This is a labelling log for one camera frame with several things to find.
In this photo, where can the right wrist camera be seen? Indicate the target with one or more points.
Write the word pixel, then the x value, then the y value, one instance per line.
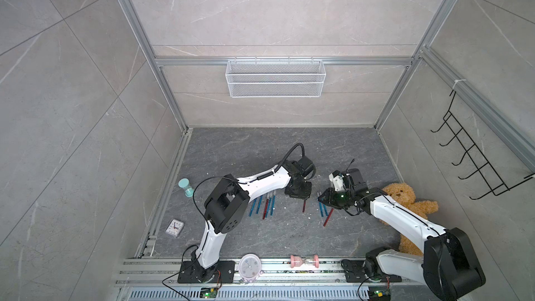
pixel 337 182

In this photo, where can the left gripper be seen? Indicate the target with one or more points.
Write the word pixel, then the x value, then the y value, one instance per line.
pixel 306 196

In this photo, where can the pink hourglass timer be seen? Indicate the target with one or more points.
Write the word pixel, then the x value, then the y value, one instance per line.
pixel 306 262

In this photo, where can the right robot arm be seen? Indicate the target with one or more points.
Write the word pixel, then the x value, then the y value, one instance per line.
pixel 443 259

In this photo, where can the white wire mesh basket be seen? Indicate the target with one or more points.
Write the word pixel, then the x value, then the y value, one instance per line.
pixel 290 78

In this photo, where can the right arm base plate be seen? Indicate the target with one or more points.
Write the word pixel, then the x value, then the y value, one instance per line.
pixel 357 271

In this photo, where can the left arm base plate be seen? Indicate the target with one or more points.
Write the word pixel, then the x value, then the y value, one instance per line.
pixel 221 272

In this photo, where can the black wire hook rack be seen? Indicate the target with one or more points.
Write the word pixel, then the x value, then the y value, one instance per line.
pixel 482 166

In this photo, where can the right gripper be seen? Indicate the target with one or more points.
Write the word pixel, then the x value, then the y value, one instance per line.
pixel 329 199

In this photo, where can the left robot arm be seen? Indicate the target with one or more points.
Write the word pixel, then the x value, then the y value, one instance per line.
pixel 227 204

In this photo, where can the teal hourglass timer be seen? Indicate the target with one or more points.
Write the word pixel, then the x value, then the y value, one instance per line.
pixel 185 185

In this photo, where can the brown teddy bear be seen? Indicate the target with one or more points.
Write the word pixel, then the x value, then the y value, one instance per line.
pixel 405 195

